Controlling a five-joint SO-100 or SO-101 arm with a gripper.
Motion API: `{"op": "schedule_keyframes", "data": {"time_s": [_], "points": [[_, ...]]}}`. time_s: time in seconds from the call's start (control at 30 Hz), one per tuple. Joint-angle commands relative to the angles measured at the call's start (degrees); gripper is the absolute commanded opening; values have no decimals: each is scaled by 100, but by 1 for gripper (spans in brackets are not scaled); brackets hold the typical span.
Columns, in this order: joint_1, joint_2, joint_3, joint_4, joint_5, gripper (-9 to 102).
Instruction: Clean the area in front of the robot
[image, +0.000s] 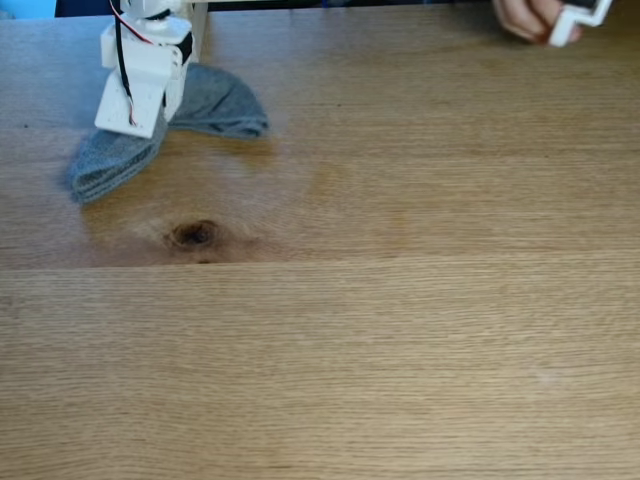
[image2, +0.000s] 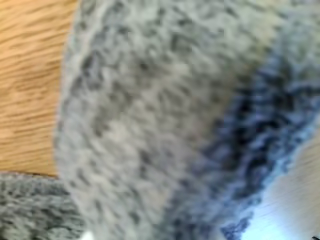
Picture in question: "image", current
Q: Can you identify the grey terry cloth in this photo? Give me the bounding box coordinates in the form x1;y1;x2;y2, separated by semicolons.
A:
67;62;271;205

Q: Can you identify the white leader arm handle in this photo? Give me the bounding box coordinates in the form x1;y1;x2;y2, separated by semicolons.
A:
546;0;616;49

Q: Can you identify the person's hand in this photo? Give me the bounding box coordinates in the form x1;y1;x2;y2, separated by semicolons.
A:
492;0;584;46

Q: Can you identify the dark object behind table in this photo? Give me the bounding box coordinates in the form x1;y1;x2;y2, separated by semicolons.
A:
54;0;116;19

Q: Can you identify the light blue object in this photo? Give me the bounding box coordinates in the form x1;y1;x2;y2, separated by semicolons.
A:
0;0;57;20

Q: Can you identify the thin red wire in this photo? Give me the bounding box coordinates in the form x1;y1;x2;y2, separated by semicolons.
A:
109;0;157;127

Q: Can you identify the pale wooden frame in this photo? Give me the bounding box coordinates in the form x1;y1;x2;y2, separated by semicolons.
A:
187;0;326;66

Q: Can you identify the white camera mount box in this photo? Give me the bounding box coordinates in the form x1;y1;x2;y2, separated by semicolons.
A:
93;73;170;140

